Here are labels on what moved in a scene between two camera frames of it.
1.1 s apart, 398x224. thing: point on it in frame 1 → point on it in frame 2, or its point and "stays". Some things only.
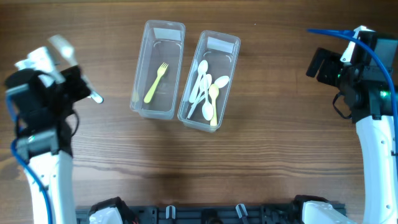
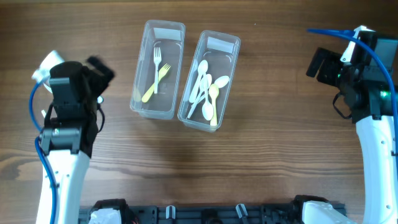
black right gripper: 321,66 stays
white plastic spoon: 207,111 stays
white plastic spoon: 207,85 stays
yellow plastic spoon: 214,91 stays
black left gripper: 78,83 → 94,73
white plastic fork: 66,49 → 157,60
